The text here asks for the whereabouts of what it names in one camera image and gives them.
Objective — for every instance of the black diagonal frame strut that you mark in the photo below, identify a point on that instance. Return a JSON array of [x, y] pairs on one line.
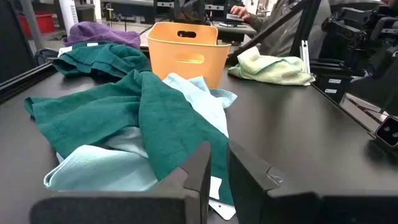
[[267, 29]]

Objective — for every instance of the white metal bracket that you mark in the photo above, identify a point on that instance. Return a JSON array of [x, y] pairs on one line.
[[305, 56]]

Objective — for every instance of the dark tablet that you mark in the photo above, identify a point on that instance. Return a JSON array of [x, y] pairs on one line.
[[234, 17]]

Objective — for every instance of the red plastic bin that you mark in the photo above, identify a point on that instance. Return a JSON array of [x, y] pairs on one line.
[[43, 23]]

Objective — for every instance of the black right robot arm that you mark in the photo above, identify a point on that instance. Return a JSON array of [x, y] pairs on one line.
[[348, 34]]

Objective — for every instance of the light blue towel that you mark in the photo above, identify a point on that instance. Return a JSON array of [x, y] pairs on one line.
[[205, 102]]

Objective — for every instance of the black panel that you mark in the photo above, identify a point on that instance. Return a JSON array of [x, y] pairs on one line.
[[15, 40]]

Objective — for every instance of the black smartphone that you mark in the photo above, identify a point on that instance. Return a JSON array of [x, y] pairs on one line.
[[231, 24]]

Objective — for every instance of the purple towel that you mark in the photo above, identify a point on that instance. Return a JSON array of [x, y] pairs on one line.
[[96, 32]]

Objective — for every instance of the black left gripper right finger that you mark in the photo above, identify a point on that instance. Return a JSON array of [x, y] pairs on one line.
[[255, 199]]

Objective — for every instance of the white pillar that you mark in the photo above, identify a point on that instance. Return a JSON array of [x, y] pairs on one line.
[[68, 15]]

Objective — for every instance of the mint towel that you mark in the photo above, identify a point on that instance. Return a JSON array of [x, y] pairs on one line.
[[102, 168]]

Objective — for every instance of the orange plastic basket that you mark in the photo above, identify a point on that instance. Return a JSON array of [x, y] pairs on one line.
[[174, 65]]

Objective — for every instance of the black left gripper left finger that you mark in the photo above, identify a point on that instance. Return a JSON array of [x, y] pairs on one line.
[[124, 208]]

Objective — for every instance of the light green towel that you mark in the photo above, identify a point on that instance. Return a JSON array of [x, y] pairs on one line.
[[273, 70]]

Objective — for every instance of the table frame rail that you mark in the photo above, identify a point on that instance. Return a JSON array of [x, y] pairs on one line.
[[25, 82]]

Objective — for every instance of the small black table camera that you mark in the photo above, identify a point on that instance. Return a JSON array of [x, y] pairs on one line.
[[388, 132]]

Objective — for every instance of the person's hand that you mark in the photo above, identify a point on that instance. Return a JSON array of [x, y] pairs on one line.
[[239, 12]]

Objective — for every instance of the black upright frame post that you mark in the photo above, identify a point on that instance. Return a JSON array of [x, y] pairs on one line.
[[306, 21]]

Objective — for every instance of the person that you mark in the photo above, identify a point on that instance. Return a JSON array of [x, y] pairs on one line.
[[280, 40]]

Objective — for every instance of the large dark green towel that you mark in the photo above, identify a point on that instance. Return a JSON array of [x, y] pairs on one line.
[[174, 130]]

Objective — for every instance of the grey desk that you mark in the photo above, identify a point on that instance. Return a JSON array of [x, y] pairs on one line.
[[239, 32]]

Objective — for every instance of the folded dark green towel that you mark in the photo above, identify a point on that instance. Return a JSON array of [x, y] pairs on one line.
[[102, 59]]

